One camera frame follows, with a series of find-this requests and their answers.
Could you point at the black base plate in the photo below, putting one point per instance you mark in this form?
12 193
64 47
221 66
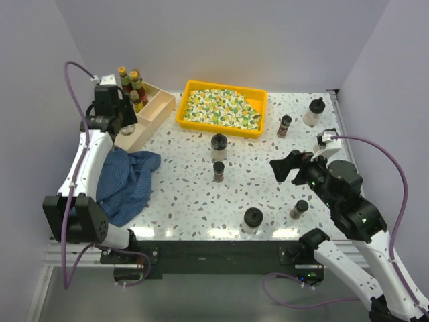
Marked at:
219 257

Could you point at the cream divided organizer tray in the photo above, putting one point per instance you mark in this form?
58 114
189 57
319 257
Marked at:
160 105

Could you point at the yellow plastic bin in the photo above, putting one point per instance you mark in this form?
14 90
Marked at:
256 97

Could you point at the lemon-print cloth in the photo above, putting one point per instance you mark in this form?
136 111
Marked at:
223 107

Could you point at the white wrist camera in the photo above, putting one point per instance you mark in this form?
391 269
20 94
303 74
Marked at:
107 80
327 145

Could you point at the spice jar back-right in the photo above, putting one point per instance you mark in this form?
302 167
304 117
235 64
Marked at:
284 126

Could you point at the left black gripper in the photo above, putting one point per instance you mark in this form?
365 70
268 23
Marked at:
129 117

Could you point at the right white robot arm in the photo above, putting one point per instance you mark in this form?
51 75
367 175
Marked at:
387 292

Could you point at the clear shaker jar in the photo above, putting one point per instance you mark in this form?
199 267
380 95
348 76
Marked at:
219 143
314 112
128 130
252 219

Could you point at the red sauce bottle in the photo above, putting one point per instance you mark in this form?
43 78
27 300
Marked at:
137 85

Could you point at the dark spice jar, black lid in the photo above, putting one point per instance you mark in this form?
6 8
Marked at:
218 168

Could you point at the spice jar front-right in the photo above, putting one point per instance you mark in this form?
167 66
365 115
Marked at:
299 209

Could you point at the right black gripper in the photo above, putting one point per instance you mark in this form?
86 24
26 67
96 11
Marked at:
295 159

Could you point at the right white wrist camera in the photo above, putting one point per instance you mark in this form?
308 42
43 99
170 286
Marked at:
327 145

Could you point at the green-label sauce bottle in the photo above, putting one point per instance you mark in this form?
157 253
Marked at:
125 79

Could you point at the blue checkered cloth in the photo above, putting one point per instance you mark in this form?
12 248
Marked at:
124 186

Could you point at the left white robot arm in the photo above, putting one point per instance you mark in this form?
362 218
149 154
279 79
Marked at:
72 213

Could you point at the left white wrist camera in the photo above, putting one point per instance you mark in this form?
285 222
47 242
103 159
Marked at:
107 80

